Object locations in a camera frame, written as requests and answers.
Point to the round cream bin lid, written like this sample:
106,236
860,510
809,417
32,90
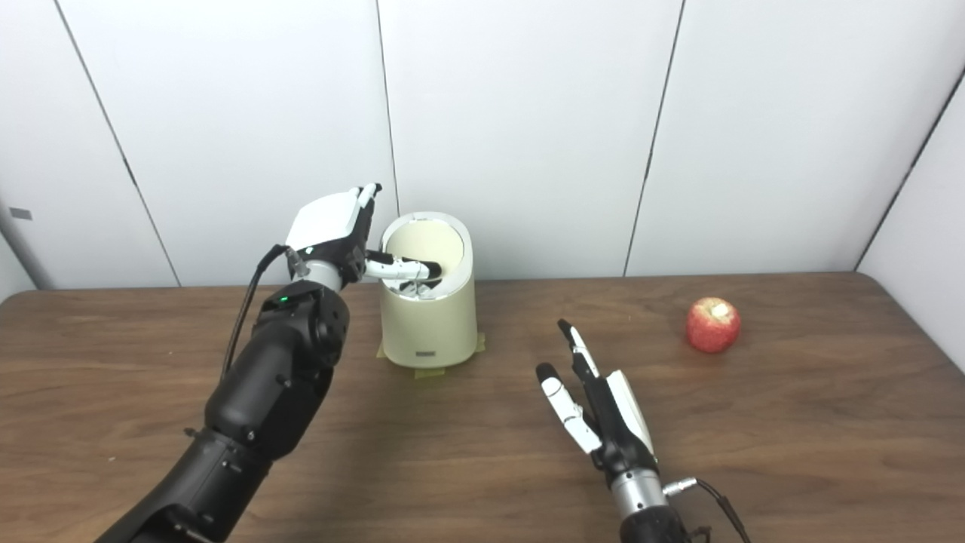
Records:
422,241

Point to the cream-colored bin body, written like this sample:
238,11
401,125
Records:
430,332

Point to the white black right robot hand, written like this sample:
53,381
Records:
614,422

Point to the red apple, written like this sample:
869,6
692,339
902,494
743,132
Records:
712,328

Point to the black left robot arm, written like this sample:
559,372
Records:
279,377

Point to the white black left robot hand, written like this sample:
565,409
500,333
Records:
324,222

